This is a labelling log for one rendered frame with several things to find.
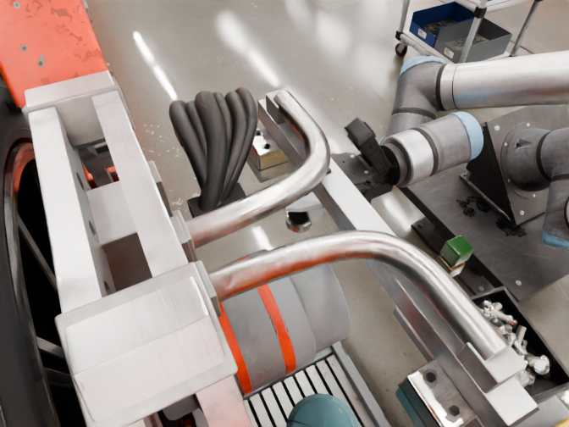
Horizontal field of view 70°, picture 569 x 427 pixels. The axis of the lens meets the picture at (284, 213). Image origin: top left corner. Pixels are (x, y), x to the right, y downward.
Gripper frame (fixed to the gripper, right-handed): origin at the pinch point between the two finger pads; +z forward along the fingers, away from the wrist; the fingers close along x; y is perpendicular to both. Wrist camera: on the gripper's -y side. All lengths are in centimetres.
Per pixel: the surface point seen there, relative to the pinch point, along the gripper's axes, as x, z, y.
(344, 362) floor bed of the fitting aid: -7, -16, 75
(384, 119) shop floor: 89, -101, 83
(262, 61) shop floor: 166, -69, 83
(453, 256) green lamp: -13.2, -28.2, 18.2
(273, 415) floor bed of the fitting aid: -10, 9, 77
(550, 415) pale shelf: -42, -35, 38
